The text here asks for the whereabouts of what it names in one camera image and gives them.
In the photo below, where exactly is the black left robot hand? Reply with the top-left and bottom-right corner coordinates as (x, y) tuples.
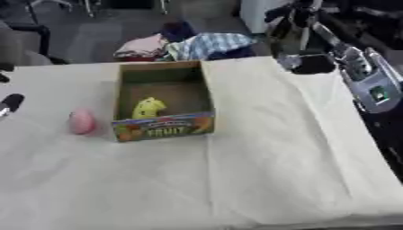
(0, 61), (27, 119)

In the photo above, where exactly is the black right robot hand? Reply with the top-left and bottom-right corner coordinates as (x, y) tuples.
(263, 1), (339, 75)

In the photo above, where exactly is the tan cardboard box with print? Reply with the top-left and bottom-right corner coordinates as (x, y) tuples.
(110, 60), (218, 143)

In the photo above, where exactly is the pink egg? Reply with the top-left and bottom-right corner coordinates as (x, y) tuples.
(66, 108), (100, 136)

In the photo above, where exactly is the white cabinet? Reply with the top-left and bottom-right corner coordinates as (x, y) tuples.
(239, 0), (296, 34)

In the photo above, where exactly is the blue and white checked cloth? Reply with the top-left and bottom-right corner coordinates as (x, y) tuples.
(160, 31), (260, 62)

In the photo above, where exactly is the chair base with silver legs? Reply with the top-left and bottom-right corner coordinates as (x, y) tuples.
(23, 0), (103, 18)

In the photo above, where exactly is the yellow toy fruit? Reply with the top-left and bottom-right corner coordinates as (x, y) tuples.
(130, 96), (169, 120)

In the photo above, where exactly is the pink folded cloth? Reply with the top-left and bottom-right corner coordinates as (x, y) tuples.
(112, 32), (170, 62)

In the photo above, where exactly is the dark blue bag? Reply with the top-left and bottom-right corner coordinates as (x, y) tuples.
(157, 20), (201, 43)

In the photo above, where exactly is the grey chair with black frame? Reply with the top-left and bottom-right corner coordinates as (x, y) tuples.
(0, 20), (71, 66)

